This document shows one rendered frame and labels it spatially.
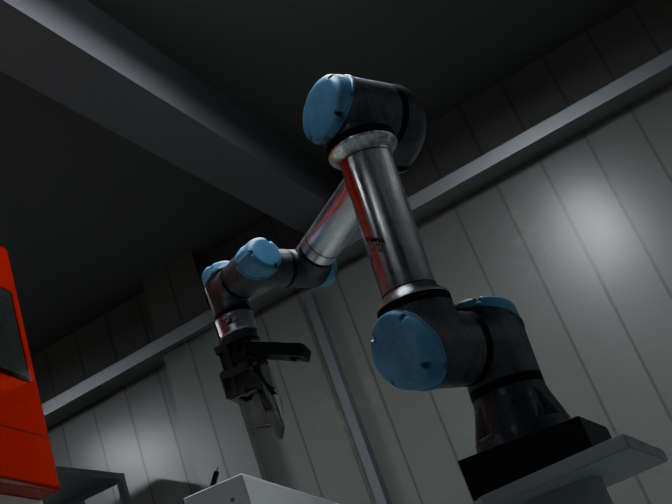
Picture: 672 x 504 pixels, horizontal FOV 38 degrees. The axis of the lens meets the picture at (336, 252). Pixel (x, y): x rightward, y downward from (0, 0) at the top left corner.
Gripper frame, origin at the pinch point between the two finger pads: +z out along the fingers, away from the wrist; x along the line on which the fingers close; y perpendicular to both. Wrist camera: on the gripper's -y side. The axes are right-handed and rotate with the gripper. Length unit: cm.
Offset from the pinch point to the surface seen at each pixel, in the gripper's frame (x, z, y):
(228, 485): 40.0, 15.6, -1.7
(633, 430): -203, -6, -67
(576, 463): 35, 30, -46
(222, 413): -221, -81, 86
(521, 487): 33, 30, -38
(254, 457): -220, -57, 78
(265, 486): 31.7, 15.8, -4.0
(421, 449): -217, -32, 10
